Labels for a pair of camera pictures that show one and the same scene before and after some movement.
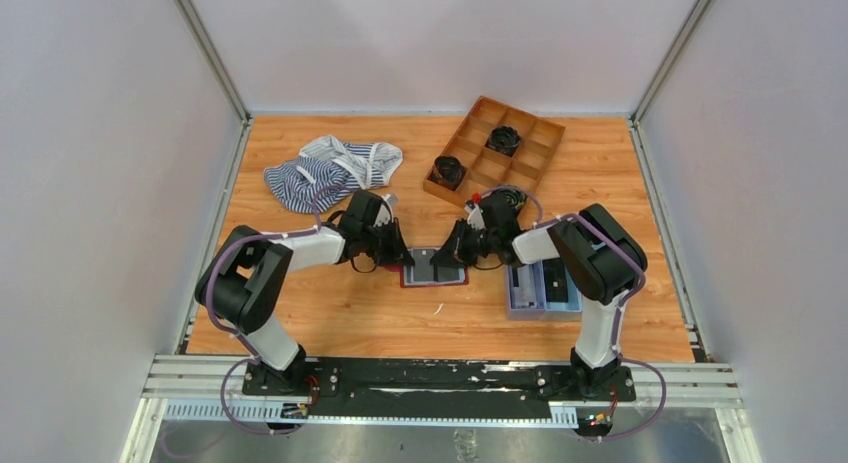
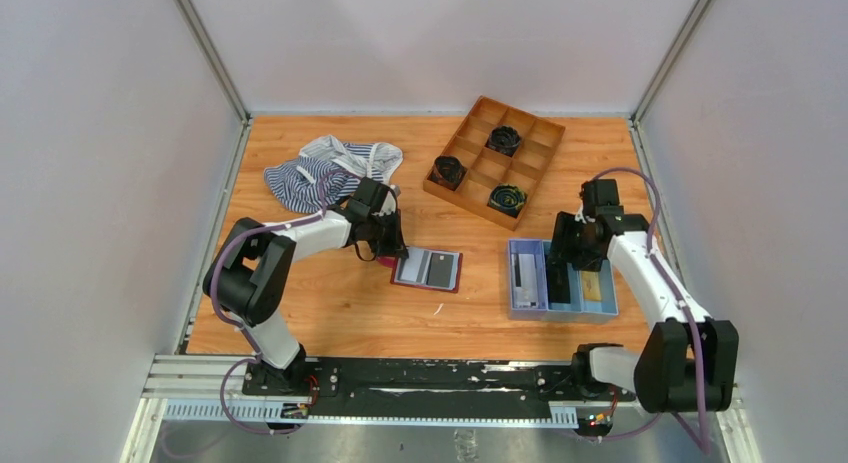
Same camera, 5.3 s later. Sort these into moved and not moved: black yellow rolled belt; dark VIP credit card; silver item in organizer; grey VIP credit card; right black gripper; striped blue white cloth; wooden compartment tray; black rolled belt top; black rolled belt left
Moved: grey VIP credit card; right black gripper; dark VIP credit card
Not moved: striped blue white cloth; silver item in organizer; black rolled belt left; wooden compartment tray; black yellow rolled belt; black rolled belt top
